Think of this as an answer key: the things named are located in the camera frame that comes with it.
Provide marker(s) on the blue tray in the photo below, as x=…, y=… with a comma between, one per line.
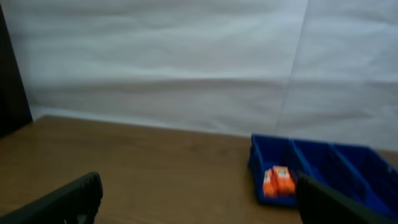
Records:
x=326, y=165

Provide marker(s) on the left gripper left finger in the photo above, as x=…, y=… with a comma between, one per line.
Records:
x=73, y=199

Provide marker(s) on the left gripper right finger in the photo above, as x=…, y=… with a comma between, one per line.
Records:
x=323, y=205

